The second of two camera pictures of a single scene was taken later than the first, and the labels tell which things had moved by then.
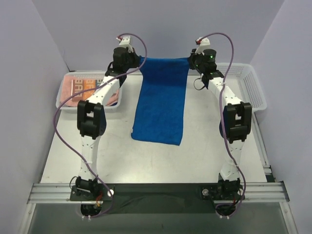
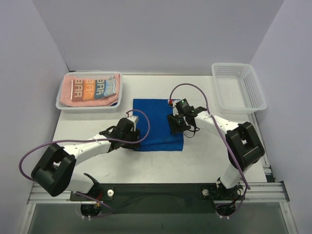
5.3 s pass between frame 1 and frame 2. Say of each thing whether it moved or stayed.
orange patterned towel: stayed
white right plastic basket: stayed
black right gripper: moved
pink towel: stayed
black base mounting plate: stayed
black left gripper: moved
